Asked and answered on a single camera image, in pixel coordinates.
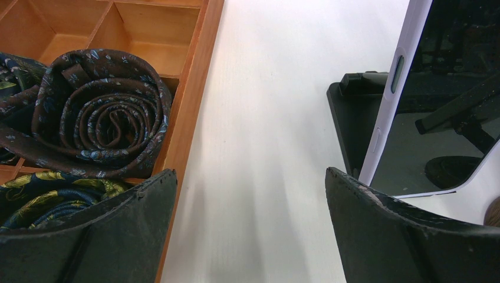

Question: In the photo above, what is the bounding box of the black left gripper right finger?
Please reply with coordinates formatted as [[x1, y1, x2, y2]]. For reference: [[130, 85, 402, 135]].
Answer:
[[325, 167, 499, 282]]

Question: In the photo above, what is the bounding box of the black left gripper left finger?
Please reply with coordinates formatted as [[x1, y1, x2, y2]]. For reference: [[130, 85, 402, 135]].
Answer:
[[1, 169, 177, 282]]

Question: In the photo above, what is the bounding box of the lilac case smartphone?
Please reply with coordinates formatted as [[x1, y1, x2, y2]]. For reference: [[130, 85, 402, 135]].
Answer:
[[358, 1, 499, 198]]

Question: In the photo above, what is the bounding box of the black folding phone stand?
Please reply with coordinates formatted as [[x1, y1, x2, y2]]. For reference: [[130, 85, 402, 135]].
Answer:
[[327, 71, 388, 179]]

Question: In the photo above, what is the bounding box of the wood-base phone stand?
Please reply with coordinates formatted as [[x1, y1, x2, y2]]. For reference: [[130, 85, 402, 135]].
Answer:
[[483, 196, 500, 228]]

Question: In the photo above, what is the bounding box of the brown floral rolled tie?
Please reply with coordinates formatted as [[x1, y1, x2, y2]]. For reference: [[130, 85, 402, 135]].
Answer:
[[1, 49, 173, 179]]

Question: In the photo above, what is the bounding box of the wooden compartment tray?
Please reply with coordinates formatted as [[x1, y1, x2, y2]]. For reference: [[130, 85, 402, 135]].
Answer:
[[0, 0, 225, 283]]

